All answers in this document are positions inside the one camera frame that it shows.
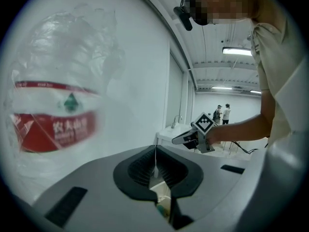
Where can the long ceiling light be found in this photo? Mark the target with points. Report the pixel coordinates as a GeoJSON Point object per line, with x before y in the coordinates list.
{"type": "Point", "coordinates": [255, 91]}
{"type": "Point", "coordinates": [237, 51]}
{"type": "Point", "coordinates": [222, 88]}

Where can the person's right forearm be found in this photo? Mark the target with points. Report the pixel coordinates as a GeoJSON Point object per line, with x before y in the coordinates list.
{"type": "Point", "coordinates": [246, 128]}

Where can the person's beige shirt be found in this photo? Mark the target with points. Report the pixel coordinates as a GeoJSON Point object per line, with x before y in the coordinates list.
{"type": "Point", "coordinates": [277, 69]}

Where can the person's head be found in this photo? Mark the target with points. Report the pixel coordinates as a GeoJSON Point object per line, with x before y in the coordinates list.
{"type": "Point", "coordinates": [217, 1]}

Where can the black head-mounted camera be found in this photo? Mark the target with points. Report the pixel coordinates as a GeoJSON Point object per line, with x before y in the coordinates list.
{"type": "Point", "coordinates": [183, 17]}

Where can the person's right hand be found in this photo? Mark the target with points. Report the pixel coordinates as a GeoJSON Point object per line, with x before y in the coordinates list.
{"type": "Point", "coordinates": [214, 135]}

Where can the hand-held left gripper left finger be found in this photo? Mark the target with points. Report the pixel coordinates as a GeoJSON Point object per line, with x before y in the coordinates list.
{"type": "Point", "coordinates": [96, 190]}

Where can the chrome faucet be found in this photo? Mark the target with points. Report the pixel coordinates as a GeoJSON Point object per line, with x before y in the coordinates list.
{"type": "Point", "coordinates": [177, 120]}

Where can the clear red-label plastic bottle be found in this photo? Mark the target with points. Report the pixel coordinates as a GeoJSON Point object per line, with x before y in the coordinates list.
{"type": "Point", "coordinates": [60, 57]}

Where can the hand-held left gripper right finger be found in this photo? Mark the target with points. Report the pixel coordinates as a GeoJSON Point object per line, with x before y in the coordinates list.
{"type": "Point", "coordinates": [217, 190]}

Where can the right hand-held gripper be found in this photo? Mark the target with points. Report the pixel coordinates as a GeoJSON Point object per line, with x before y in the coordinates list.
{"type": "Point", "coordinates": [204, 123]}

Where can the white sink unit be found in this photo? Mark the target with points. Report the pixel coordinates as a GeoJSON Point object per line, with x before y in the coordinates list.
{"type": "Point", "coordinates": [169, 134]}

